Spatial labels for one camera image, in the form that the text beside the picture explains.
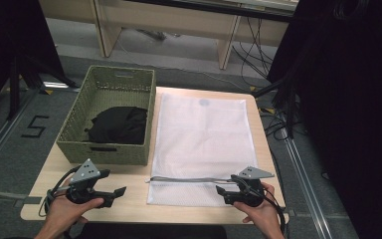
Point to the black curtain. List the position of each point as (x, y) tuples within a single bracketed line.
[(10, 36), (348, 99)]

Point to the metal floor rail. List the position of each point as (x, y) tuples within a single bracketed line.
[(0, 137), (306, 186)]

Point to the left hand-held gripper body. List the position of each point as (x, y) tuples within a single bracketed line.
[(83, 172)]

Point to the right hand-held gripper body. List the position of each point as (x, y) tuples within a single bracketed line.
[(252, 191)]

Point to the black cloth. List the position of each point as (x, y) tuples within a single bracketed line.
[(119, 126)]

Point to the light wooden desk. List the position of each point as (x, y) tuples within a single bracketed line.
[(165, 16)]

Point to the person's left hand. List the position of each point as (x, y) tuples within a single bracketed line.
[(61, 212)]

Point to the person's right hand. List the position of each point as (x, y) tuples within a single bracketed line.
[(267, 215)]

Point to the black metal stand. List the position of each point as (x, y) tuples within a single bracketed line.
[(14, 89), (290, 109)]

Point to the person's dark clothing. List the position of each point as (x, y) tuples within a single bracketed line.
[(152, 231)]

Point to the white mesh laundry bag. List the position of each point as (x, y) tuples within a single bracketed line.
[(202, 139)]

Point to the green woven basket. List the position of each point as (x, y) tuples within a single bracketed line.
[(79, 111)]

